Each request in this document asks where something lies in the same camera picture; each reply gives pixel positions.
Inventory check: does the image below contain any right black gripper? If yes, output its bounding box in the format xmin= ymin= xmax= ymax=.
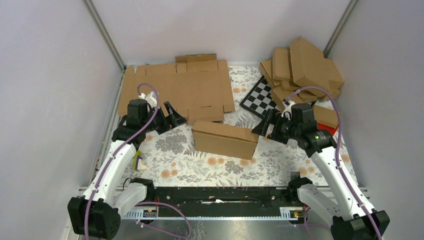
xmin=251 ymin=108 xmax=301 ymax=145

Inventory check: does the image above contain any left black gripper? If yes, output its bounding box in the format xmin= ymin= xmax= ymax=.
xmin=141 ymin=101 xmax=187 ymax=135

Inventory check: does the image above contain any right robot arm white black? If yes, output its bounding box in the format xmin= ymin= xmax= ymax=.
xmin=252 ymin=102 xmax=390 ymax=240

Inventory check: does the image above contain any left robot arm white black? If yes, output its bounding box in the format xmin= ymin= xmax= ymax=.
xmin=67 ymin=99 xmax=187 ymax=240

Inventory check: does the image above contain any folded cardboard box beside red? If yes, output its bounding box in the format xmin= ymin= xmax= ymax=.
xmin=312 ymin=105 xmax=339 ymax=122

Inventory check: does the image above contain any large folded cardboard box top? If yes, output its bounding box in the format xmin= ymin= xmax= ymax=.
xmin=289 ymin=36 xmax=331 ymax=97

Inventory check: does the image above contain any black white checkerboard panel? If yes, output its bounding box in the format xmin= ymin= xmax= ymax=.
xmin=239 ymin=76 xmax=279 ymax=118

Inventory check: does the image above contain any stack of flat cardboard blanks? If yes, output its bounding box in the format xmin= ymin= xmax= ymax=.
xmin=117 ymin=53 xmax=235 ymax=124

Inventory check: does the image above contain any floral patterned table mat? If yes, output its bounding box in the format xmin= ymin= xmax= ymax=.
xmin=107 ymin=66 xmax=359 ymax=188

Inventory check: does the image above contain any small green white object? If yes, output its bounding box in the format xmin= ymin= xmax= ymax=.
xmin=132 ymin=150 xmax=149 ymax=172

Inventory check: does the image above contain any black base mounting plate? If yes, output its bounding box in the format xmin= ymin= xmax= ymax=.
xmin=134 ymin=186 xmax=308 ymax=220

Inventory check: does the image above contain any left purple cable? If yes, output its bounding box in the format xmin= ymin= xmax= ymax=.
xmin=83 ymin=82 xmax=194 ymax=240

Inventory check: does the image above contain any purple cable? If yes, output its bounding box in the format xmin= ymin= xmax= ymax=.
xmin=287 ymin=86 xmax=384 ymax=240
xmin=83 ymin=82 xmax=194 ymax=240

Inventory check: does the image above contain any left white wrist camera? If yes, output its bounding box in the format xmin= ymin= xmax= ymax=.
xmin=138 ymin=91 xmax=158 ymax=108

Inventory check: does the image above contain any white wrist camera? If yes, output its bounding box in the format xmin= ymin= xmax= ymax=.
xmin=281 ymin=98 xmax=296 ymax=120
xmin=138 ymin=91 xmax=158 ymax=108

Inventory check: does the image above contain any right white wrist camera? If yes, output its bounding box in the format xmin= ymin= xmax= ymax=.
xmin=281 ymin=98 xmax=296 ymax=120

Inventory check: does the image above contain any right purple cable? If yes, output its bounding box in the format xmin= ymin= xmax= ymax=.
xmin=287 ymin=86 xmax=384 ymax=240

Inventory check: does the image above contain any aluminium frame rail front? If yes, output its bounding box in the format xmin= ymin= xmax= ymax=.
xmin=74 ymin=186 xmax=374 ymax=222

